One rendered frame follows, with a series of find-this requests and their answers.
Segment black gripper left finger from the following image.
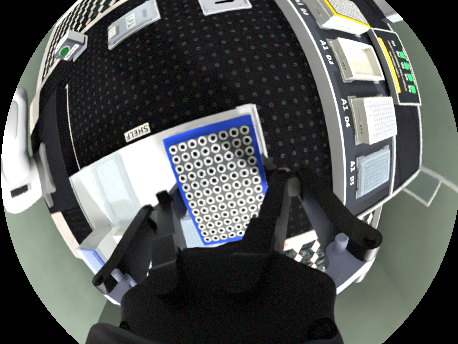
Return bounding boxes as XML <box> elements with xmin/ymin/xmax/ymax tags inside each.
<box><xmin>92</xmin><ymin>182</ymin><xmax>188</xmax><ymax>308</ymax></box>

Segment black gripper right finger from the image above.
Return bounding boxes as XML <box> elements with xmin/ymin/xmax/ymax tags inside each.
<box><xmin>218</xmin><ymin>153</ymin><xmax>383</xmax><ymax>303</ymax></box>

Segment white ready key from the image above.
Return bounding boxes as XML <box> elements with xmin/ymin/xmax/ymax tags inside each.
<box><xmin>54</xmin><ymin>30</ymin><xmax>88</xmax><ymax>62</ymax></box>

